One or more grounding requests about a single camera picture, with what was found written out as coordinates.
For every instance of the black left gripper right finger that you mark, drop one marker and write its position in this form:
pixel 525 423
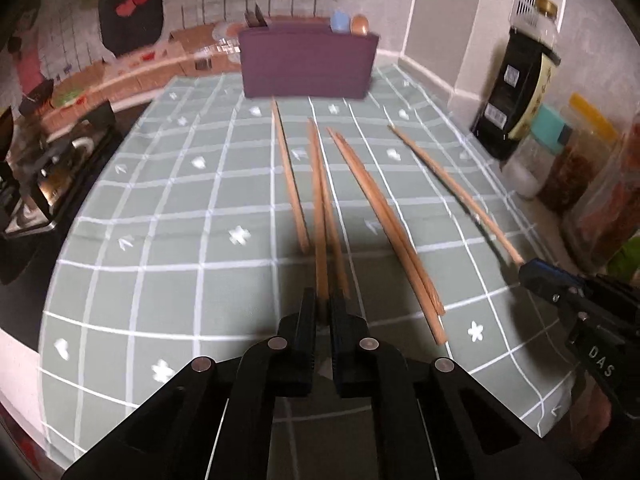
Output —
pixel 350 363

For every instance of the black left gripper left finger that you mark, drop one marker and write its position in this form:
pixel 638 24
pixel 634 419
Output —
pixel 295 362

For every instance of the wooden chopstick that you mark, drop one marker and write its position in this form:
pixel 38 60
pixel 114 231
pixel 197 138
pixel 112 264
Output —
pixel 332 237
pixel 380 206
pixel 432 319
pixel 462 196
pixel 322 280
pixel 291 186

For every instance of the brown wooden spoon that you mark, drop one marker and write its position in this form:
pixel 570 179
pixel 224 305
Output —
pixel 359 25

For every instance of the metal spoon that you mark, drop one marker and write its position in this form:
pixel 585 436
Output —
pixel 254 18

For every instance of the yellow lid chili jar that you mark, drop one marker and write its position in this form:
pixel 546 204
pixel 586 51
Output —
pixel 586 150

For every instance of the green checkered table mat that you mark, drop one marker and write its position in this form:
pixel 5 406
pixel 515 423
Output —
pixel 186 246

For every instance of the teal cap shaker bottle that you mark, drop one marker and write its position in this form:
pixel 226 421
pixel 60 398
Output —
pixel 528 168

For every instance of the dark soy sauce bottle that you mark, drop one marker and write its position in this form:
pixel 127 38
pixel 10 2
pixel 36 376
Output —
pixel 528 64

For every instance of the purple utensil holder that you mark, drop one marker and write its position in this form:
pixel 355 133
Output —
pixel 305 59

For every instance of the black gas stove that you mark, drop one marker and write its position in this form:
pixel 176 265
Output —
pixel 41 191

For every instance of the light blue plastic spoon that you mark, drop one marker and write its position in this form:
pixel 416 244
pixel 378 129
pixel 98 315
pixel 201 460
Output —
pixel 340 22

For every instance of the cartoon wall sticker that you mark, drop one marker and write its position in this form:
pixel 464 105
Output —
pixel 43 42

